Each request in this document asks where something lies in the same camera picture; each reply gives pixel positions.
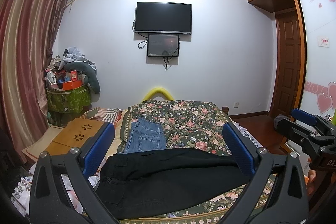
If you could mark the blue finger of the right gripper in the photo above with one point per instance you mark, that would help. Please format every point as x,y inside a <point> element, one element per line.
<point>304,117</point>

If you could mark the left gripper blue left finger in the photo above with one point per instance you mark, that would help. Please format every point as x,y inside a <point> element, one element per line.
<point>49,200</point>

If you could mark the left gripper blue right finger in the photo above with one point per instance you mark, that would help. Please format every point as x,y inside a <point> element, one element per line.
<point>287,201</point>

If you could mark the black pants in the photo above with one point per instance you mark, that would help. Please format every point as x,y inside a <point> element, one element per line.
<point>146,184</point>

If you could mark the person right hand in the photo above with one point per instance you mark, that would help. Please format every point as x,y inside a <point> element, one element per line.
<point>310,182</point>

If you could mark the brown wooden door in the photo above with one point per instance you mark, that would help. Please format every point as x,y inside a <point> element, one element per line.
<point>288,63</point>

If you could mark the wooden lap desk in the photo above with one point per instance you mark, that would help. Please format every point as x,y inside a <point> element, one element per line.
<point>74,134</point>

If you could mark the floral bedspread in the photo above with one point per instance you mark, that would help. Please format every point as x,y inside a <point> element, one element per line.
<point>186,124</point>

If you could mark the green storage bin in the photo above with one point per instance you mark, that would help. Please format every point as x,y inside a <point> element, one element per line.
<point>70,101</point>

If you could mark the striped pink pillow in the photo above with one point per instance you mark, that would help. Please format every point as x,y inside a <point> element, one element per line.
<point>103,114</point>

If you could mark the folded blue jeans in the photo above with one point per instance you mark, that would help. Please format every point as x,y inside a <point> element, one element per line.
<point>145,136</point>

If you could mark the orange red box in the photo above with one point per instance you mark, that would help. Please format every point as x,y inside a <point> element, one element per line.
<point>70,85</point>

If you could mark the white sliding wardrobe door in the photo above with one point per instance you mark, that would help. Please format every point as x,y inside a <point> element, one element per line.
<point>319,25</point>

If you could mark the grey clothes pile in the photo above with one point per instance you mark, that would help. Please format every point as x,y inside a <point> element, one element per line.
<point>74,60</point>

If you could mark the striped pink curtain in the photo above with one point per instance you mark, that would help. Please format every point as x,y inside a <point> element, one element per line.
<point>28,33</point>

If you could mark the white wall socket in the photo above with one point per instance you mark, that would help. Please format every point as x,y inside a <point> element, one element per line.
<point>236,104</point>

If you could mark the yellow foam bed rail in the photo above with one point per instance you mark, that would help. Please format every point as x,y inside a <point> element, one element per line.
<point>158,91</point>

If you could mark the small wall monitor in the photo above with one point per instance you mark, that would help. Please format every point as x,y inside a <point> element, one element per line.
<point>159,45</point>

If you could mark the black wall television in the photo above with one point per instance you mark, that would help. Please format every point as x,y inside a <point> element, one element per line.
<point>163,17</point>

